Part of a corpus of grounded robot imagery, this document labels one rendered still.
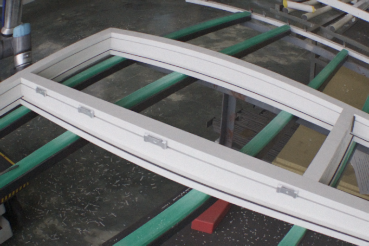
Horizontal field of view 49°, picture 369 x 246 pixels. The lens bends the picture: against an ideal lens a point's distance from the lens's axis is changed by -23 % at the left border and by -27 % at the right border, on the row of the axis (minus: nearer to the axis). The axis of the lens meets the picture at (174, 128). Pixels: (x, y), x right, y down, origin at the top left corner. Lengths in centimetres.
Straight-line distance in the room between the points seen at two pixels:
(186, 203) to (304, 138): 80
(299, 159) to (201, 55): 44
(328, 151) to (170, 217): 37
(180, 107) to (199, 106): 11
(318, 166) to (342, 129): 20
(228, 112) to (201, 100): 168
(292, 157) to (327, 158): 56
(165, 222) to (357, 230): 41
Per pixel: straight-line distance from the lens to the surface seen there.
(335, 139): 106
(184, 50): 141
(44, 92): 121
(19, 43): 150
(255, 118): 239
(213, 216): 127
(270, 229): 130
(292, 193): 88
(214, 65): 138
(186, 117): 302
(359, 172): 154
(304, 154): 156
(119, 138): 106
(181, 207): 92
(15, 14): 174
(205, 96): 328
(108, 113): 106
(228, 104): 154
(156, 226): 87
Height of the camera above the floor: 143
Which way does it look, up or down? 29 degrees down
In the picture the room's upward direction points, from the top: 3 degrees clockwise
